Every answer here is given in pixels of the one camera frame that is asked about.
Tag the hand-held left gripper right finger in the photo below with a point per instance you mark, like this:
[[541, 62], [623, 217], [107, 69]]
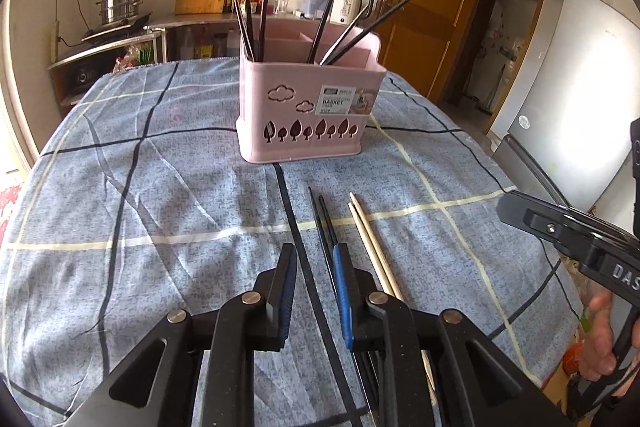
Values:
[[342, 297]]

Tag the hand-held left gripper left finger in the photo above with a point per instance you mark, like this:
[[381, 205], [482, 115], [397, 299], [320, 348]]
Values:
[[287, 302]]

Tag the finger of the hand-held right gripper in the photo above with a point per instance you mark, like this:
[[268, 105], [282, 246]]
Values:
[[545, 224], [515, 207]]

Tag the light wooden chopstick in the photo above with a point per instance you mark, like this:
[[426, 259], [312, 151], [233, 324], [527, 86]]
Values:
[[377, 247], [369, 247]]

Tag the pink plastic utensil basket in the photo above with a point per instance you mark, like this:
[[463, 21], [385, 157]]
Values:
[[280, 117]]

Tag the person's right hand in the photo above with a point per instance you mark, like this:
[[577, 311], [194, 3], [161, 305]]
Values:
[[600, 342]]

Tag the silver refrigerator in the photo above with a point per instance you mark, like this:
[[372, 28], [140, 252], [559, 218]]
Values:
[[565, 82]]

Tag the blue plaid tablecloth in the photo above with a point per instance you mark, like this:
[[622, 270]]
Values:
[[150, 207]]

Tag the brown wooden door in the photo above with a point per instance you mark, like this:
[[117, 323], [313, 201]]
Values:
[[440, 7]]

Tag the white electric kettle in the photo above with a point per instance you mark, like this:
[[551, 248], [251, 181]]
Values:
[[350, 4]]

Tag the yellow label bottle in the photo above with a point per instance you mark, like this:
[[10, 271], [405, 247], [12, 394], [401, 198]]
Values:
[[203, 46]]

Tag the metal side counter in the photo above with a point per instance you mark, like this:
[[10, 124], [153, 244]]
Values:
[[195, 21]]

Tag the clear glass cup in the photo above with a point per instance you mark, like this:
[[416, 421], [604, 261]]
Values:
[[283, 5]]

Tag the black induction stove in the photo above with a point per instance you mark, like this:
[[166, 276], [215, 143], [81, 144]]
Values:
[[115, 32]]

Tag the steel steamer pot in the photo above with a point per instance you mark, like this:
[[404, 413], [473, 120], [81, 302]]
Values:
[[120, 4]]

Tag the white power strip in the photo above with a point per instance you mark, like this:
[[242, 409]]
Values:
[[55, 39]]

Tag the white window frame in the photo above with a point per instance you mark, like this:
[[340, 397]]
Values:
[[20, 117]]

